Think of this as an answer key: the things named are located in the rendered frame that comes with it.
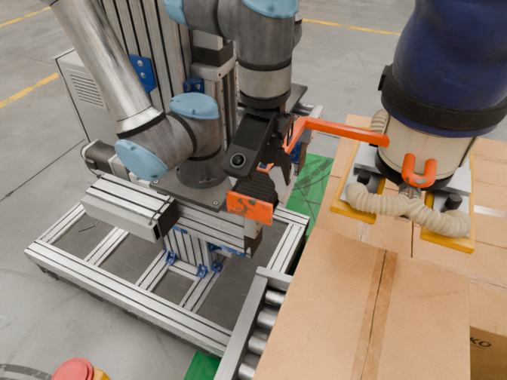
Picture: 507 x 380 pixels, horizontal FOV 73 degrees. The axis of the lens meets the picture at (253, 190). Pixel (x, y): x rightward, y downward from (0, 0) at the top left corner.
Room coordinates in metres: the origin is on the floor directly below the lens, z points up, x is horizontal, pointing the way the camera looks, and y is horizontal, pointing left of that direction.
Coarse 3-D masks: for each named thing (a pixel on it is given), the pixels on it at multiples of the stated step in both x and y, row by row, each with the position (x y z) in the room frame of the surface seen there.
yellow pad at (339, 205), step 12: (360, 144) 0.73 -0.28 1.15; (372, 144) 0.70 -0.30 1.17; (348, 168) 0.63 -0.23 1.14; (360, 168) 0.63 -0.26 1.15; (348, 180) 0.59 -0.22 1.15; (360, 180) 0.57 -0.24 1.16; (372, 180) 0.59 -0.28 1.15; (384, 180) 0.59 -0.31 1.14; (336, 192) 0.55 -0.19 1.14; (372, 192) 0.55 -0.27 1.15; (336, 204) 0.51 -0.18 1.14; (348, 204) 0.51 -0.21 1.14; (348, 216) 0.49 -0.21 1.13; (360, 216) 0.48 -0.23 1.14; (372, 216) 0.48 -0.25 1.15
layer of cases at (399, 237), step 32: (480, 160) 1.39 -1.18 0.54; (384, 192) 1.15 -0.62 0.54; (480, 192) 1.15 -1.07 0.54; (320, 224) 0.96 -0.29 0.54; (352, 224) 0.96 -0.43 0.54; (384, 224) 0.96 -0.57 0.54; (416, 224) 0.96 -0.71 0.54; (480, 224) 0.96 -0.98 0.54; (416, 256) 0.79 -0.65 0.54; (448, 256) 0.79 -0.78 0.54; (480, 256) 0.79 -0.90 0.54; (480, 288) 0.65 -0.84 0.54; (480, 320) 0.53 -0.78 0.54; (480, 352) 0.48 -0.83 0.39
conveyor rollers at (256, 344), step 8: (272, 296) 0.62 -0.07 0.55; (280, 296) 0.61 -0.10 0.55; (272, 304) 0.60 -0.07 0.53; (280, 304) 0.59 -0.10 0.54; (264, 312) 0.56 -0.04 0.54; (264, 320) 0.53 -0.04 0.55; (272, 320) 0.53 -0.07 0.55; (256, 336) 0.47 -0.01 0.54; (248, 344) 0.45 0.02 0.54; (256, 344) 0.45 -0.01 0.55; (264, 344) 0.45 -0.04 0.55; (256, 352) 0.43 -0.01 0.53; (240, 368) 0.37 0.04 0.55; (248, 368) 0.37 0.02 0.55; (256, 368) 0.37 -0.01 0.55; (240, 376) 0.35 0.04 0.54; (248, 376) 0.35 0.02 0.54
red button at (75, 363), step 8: (72, 360) 0.23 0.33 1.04; (80, 360) 0.23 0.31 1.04; (64, 368) 0.21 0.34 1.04; (72, 368) 0.21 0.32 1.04; (80, 368) 0.21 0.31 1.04; (88, 368) 0.22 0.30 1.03; (56, 376) 0.20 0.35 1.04; (64, 376) 0.20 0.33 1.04; (72, 376) 0.20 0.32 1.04; (80, 376) 0.20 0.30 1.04; (88, 376) 0.20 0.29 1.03
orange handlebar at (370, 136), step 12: (300, 120) 0.66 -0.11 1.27; (312, 120) 0.66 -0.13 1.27; (324, 120) 0.66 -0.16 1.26; (300, 132) 0.63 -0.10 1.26; (324, 132) 0.64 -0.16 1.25; (336, 132) 0.63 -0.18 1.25; (348, 132) 0.62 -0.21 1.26; (360, 132) 0.62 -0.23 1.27; (372, 132) 0.61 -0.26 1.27; (384, 144) 0.59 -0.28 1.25; (408, 156) 0.53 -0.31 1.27; (408, 168) 0.50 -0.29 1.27; (432, 168) 0.50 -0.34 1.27; (408, 180) 0.47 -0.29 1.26; (420, 180) 0.46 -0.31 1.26; (432, 180) 0.47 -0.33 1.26
